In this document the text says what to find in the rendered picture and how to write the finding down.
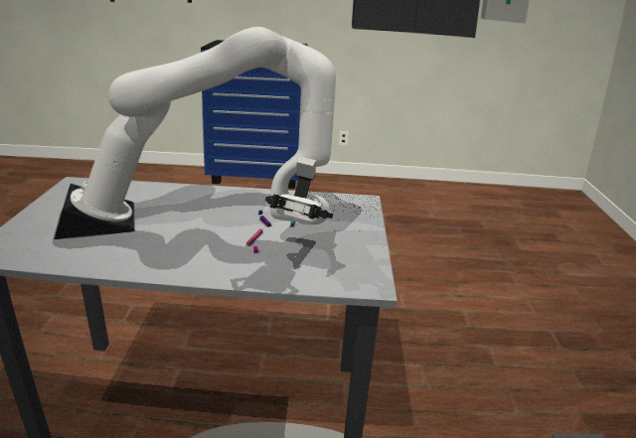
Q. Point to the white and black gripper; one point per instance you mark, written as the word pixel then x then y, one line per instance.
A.
pixel 294 205

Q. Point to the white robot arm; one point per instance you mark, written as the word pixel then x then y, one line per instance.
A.
pixel 133 94

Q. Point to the pink rod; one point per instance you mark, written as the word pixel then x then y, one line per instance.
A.
pixel 254 237

